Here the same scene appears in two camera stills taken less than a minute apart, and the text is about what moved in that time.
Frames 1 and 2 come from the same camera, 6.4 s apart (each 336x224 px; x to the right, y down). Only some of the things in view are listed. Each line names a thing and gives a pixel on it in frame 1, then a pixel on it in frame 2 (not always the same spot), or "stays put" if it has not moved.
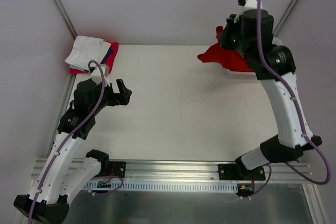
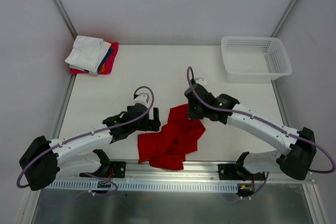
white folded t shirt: x=85 y=50 stays put
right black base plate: x=234 y=171 stays put
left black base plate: x=117 y=168 stays put
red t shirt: x=232 y=60 to x=166 y=148
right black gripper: x=227 y=38 to x=194 y=111
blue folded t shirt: x=110 y=51 stays put
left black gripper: x=115 y=97 to x=153 y=120
